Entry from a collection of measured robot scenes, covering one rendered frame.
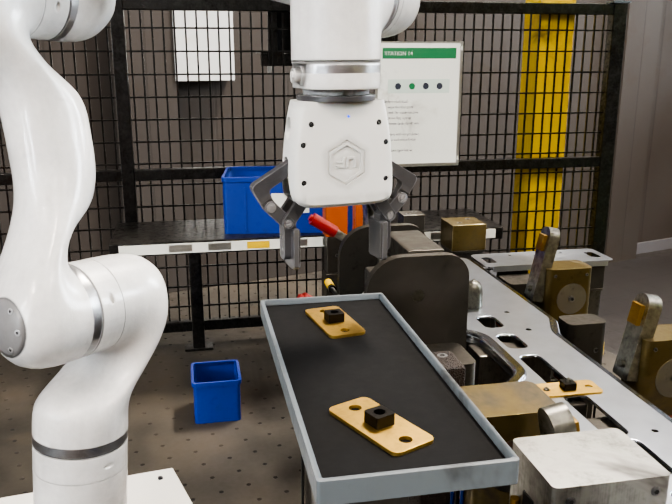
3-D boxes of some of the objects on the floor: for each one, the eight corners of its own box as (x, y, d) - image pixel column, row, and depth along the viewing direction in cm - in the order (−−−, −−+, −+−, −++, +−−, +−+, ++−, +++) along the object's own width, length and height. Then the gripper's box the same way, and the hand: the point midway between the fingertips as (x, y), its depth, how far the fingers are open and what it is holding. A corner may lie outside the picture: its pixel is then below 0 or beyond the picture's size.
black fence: (596, 539, 228) (652, 1, 188) (-113, 633, 191) (-232, -11, 151) (573, 512, 241) (621, 5, 201) (-94, 595, 204) (-199, -6, 164)
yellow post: (553, 533, 230) (616, -197, 179) (498, 540, 227) (546, -201, 175) (528, 500, 247) (578, -175, 196) (476, 506, 244) (514, -179, 192)
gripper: (402, 81, 77) (398, 244, 82) (236, 84, 71) (242, 260, 76) (436, 84, 70) (430, 262, 75) (256, 87, 64) (261, 280, 69)
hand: (336, 252), depth 75 cm, fingers open, 8 cm apart
